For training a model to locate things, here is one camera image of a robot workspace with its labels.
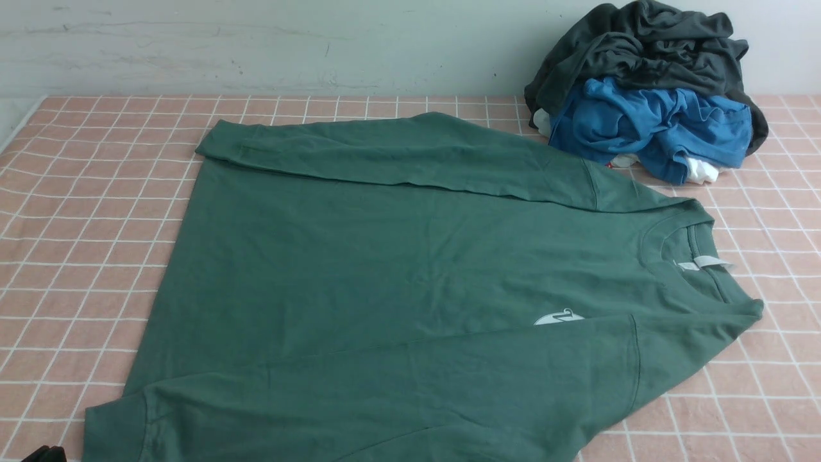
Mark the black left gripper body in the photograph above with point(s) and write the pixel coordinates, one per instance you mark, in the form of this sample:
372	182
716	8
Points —
47	453

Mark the green long-sleeve top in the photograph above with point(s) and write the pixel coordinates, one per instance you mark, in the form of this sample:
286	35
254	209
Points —
414	289

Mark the pink checkered tablecloth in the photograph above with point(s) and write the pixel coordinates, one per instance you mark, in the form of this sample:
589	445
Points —
94	189

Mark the blue crumpled garment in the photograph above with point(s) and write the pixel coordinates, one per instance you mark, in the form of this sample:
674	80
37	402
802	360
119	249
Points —
601	120

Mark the dark grey crumpled garment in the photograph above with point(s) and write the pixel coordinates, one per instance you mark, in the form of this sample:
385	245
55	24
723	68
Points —
647	45

